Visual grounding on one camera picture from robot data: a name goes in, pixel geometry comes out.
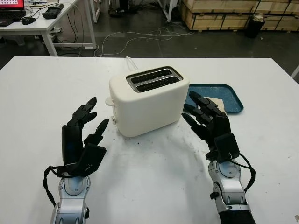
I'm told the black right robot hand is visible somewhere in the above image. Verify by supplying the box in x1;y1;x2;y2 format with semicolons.
181;90;232;161

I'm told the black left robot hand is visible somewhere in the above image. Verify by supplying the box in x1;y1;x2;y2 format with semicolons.
61;96;110;167

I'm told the slice of bread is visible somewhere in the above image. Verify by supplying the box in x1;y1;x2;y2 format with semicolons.
208;96;228;114

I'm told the white two-slot toaster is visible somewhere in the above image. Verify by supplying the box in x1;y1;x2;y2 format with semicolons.
104;66;190;138

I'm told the blue speckled tray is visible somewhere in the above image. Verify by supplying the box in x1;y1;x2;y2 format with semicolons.
183;83;244;114

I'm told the plywood shipping crate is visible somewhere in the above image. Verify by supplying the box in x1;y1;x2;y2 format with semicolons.
178;3;256;31
181;0;260;14
254;0;299;32

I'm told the black trash bin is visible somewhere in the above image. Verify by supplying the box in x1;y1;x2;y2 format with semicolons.
244;13;266;39

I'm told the white office desk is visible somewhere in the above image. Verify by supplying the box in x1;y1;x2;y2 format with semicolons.
0;0;98;57

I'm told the black computer mouse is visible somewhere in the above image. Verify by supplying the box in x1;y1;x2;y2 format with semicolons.
21;16;37;26

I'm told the black handheld controller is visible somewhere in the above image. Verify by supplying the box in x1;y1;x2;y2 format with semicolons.
42;3;64;20

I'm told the person in dark trousers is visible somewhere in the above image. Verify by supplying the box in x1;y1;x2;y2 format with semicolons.
109;7;129;17

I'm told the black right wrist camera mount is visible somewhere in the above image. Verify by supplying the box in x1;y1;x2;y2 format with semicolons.
214;133;240;162

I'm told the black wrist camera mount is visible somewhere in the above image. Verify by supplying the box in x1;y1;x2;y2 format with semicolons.
214;133;240;162
56;143;107;178

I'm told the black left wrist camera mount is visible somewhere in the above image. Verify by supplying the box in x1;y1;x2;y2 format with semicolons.
56;143;107;178

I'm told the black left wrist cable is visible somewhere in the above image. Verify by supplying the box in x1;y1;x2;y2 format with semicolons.
43;165;71;208

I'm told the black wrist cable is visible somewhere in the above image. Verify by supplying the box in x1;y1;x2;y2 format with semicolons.
230;153;256;195
43;165;71;208

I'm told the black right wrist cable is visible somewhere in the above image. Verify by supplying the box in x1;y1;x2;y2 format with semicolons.
230;153;256;195

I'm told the white toaster power cord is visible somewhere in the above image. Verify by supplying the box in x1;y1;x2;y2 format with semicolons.
125;56;139;71

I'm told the white cable on floor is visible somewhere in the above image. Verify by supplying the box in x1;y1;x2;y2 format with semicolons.
94;26;195;58

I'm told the white table frame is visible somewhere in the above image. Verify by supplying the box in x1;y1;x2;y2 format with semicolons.
90;0;101;24
160;0;181;23

